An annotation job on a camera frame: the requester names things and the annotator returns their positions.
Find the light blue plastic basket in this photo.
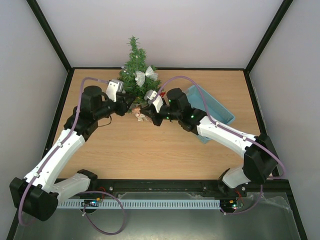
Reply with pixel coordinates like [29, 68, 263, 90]
[184, 84, 235, 145]

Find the small green christmas tree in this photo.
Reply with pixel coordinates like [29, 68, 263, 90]
[118, 36, 161, 105]

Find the gingerbread figure ornament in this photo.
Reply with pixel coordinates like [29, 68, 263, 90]
[134, 112, 152, 123]

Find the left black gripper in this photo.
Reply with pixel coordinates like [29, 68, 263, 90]
[94, 93, 136, 121]

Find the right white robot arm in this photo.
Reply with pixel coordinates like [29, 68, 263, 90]
[142, 88, 278, 196]

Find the white cable duct rail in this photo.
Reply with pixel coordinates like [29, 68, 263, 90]
[57, 199, 221, 210]

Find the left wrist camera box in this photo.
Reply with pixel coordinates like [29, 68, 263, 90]
[105, 79, 124, 102]

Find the black frame rail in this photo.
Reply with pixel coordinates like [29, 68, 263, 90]
[30, 178, 291, 197]

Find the white mesh bow ornament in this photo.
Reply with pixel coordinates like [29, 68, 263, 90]
[134, 66, 158, 87]

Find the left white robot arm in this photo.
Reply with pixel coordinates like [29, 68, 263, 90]
[9, 82, 135, 225]

